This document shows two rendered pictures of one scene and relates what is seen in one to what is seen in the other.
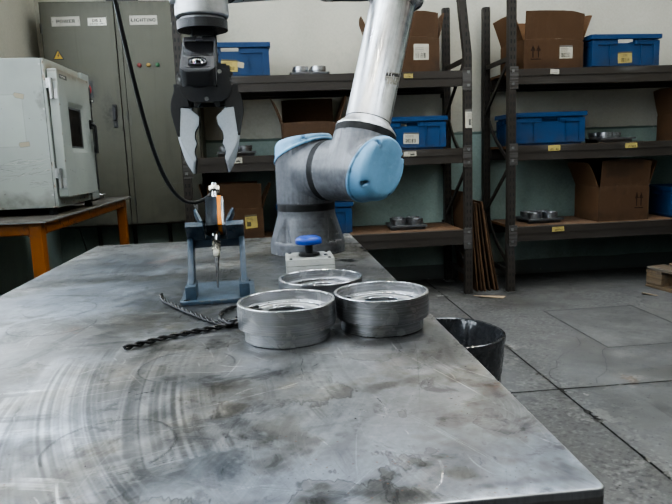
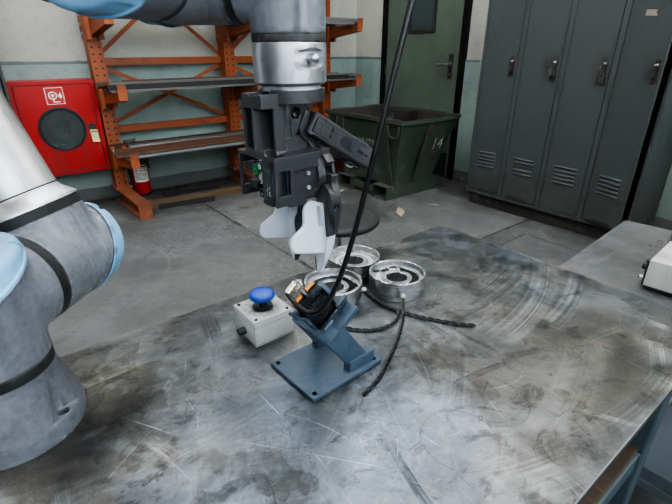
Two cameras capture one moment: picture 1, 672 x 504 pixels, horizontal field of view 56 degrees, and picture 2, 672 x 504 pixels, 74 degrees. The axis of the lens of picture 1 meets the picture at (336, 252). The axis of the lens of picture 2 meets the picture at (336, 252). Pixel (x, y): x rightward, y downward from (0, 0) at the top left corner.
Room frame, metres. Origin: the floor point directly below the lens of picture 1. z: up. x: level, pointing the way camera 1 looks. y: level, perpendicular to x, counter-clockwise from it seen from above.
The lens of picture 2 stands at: (1.16, 0.62, 1.22)
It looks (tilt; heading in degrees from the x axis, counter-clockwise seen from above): 25 degrees down; 237
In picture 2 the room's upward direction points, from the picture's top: straight up
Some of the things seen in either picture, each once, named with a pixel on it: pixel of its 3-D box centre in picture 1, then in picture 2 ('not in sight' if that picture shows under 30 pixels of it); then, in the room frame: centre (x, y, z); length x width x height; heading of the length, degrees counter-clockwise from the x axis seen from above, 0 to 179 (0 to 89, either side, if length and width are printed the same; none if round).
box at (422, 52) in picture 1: (400, 46); not in sight; (4.43, -0.49, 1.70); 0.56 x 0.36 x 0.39; 90
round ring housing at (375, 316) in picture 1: (381, 308); (353, 264); (0.68, -0.05, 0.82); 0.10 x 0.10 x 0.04
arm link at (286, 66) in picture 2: (199, 6); (291, 67); (0.93, 0.18, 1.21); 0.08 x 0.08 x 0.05
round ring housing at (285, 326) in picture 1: (287, 317); (396, 280); (0.66, 0.06, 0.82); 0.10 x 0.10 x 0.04
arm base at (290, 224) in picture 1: (307, 226); (7, 391); (1.27, 0.06, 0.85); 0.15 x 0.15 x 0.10
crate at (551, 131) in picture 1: (539, 129); not in sight; (4.55, -1.48, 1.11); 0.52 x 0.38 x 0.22; 95
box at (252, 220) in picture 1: (236, 209); not in sight; (4.32, 0.67, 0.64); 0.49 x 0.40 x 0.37; 100
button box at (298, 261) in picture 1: (309, 268); (260, 318); (0.93, 0.04, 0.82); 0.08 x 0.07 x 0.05; 5
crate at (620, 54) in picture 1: (610, 55); not in sight; (4.60, -2.00, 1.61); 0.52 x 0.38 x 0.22; 98
